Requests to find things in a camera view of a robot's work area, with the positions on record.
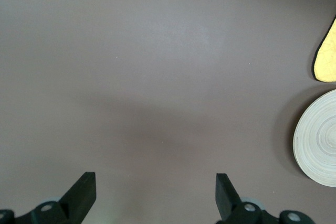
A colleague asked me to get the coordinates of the round wooden plate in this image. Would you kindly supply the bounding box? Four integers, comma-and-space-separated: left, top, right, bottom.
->
292, 89, 336, 188

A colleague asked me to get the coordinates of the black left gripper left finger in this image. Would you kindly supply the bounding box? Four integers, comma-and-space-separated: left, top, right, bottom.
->
0, 172, 97, 224

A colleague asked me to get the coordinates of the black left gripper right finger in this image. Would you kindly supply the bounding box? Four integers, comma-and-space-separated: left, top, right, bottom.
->
215, 173, 316, 224

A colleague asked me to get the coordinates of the yellow quilted oven mitt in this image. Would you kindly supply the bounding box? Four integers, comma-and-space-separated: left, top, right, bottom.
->
311, 15, 336, 83

